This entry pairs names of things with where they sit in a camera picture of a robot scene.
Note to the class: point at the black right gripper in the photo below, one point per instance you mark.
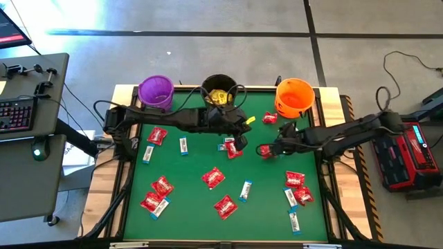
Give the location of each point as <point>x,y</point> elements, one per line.
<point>289,140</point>

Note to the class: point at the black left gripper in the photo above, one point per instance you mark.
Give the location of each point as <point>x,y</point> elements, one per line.
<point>226,121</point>

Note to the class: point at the white blue Hershey's bar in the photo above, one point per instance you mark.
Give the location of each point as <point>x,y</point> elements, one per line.
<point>295,222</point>
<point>229,139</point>
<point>245,191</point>
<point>148,154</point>
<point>183,145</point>
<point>221,147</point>
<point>160,208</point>
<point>290,198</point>

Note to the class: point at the yellow Sour Patch packet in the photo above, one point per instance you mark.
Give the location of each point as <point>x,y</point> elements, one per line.
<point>216,97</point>
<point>229,98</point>

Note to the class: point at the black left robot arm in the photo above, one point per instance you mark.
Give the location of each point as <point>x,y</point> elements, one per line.
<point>166,119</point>

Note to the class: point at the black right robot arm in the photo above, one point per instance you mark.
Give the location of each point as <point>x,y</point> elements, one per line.
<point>346,133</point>

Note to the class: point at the yellow tape tag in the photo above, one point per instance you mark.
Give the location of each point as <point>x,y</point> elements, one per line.
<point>250,120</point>

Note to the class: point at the orange jack-o-lantern bucket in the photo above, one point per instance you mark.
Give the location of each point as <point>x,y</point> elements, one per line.
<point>294,97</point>

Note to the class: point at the black jack-o-lantern bucket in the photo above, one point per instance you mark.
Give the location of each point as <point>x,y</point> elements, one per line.
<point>221,80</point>

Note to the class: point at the purple monster-face bucket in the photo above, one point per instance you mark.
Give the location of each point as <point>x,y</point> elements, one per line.
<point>155,90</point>

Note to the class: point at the green table mat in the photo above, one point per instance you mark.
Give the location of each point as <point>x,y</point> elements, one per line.
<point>194,228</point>

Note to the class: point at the silver metal bar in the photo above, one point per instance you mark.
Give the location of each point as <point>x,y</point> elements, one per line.
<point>128,245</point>
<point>322,246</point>

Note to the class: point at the yellow black hazard strip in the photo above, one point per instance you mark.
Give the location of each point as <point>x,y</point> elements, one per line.
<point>372,207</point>

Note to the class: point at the red black power station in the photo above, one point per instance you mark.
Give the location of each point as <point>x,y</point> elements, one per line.
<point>408,166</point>

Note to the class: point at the dark grey equipment case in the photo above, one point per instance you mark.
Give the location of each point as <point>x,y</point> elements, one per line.
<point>429,103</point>

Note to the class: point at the white box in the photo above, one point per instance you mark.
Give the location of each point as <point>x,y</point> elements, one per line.
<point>81,169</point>

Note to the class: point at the grey desk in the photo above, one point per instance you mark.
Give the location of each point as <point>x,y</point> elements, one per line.
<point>24,186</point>
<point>48,103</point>

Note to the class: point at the black computer mouse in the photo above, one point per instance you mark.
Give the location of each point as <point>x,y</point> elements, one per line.
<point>39,150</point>

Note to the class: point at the black desk clamp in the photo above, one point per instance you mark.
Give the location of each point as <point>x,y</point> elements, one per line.
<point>14,69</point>
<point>43,88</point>

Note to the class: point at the backlit black keyboard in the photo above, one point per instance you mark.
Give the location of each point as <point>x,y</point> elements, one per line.
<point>17,114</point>

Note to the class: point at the black computer monitor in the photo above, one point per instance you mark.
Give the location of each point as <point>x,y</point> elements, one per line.
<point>10,32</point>

